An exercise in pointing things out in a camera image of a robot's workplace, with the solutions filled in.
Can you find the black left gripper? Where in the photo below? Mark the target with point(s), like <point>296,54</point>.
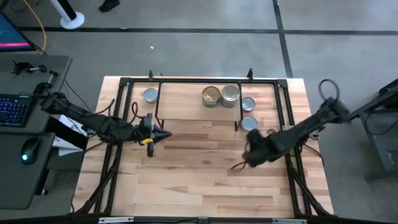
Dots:
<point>144,135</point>

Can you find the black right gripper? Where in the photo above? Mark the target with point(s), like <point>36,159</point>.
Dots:
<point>262,149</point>

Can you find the green light tuna can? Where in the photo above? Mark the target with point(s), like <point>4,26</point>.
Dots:
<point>249,123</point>

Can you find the white green label can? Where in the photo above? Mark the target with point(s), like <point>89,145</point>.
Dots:
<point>150,95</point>

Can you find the green can with gold lid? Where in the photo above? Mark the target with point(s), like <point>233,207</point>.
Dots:
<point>211,94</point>

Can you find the striped label seafood can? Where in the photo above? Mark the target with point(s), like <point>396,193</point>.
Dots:
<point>230,92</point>

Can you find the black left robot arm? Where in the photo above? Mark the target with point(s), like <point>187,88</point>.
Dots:
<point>93,121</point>

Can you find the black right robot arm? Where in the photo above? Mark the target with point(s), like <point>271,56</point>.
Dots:
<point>304,129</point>

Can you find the wooden shelf black metal legs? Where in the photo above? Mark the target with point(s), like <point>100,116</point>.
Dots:
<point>183,102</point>

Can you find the black plug yellow tag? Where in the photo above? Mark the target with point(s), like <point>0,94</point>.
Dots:
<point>150,151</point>

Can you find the white paper sheets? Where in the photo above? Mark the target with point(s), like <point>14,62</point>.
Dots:
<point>63,148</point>

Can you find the black computer mouse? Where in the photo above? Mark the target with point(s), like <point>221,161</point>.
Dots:
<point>30,151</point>

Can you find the person's shoe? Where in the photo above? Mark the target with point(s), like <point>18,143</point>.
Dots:
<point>109,5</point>

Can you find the black side table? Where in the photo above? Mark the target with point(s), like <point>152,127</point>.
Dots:
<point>385,149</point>

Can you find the white stand round base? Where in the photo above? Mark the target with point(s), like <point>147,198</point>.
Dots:
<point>73,20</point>

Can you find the black backlit keyboard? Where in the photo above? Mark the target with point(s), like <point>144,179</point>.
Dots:
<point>14,110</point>

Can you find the grey desk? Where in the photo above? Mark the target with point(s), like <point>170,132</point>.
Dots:
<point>18,180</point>

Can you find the black desk clamp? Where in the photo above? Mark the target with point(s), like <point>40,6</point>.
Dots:
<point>23,67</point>

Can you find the computer monitor blue screen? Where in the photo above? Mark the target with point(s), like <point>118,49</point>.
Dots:
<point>11,34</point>

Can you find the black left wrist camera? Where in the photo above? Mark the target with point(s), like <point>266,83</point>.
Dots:
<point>148,119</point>

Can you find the black metal table frame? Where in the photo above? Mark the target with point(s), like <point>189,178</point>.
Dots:
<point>140,80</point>

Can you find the silver metal bracket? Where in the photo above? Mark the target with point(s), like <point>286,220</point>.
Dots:
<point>289,221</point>
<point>116,220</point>

